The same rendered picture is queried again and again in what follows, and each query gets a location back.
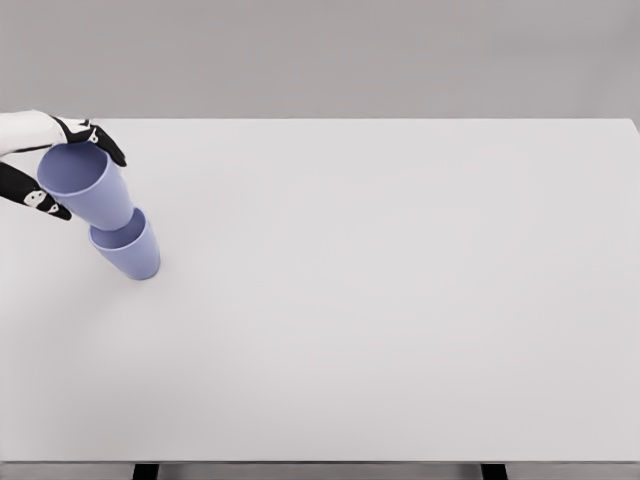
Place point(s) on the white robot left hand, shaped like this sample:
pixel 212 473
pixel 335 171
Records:
pixel 30 131

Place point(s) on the lilac plastic cup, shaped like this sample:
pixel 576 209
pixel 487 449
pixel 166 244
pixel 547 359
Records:
pixel 95 200
pixel 137 252

